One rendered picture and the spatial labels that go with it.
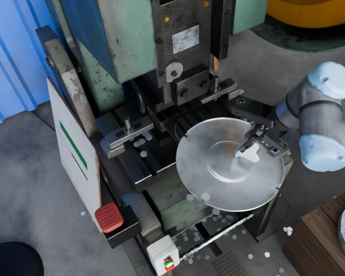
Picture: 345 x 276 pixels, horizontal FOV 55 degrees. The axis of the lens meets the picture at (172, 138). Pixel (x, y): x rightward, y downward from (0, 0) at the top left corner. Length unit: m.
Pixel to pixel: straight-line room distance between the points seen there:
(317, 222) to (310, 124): 0.78
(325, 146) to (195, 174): 0.38
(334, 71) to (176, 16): 0.34
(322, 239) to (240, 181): 0.54
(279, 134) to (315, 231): 0.61
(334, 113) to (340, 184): 1.29
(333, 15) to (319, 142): 0.40
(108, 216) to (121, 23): 0.48
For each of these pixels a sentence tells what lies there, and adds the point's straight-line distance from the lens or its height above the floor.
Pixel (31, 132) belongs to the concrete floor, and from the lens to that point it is 2.21.
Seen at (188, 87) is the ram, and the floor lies 0.94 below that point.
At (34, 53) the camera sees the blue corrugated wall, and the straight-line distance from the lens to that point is 2.12.
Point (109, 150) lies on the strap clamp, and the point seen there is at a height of 0.74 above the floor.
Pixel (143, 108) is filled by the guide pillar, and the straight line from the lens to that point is 1.08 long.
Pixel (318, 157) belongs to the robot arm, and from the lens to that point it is 0.61.
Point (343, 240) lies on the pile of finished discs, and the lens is 1.35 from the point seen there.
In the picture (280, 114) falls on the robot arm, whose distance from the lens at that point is 0.74.
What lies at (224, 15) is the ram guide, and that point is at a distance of 0.79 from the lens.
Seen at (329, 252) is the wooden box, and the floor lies 0.35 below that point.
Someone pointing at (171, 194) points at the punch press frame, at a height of 0.65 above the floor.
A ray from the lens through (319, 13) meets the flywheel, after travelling 0.95.
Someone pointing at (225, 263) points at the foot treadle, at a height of 0.16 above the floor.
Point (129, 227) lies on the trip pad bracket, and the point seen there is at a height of 0.70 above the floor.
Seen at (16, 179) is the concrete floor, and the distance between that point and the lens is 2.04.
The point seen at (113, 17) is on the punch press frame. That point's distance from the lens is 0.64.
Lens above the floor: 1.54
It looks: 52 degrees down
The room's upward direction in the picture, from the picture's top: 5 degrees counter-clockwise
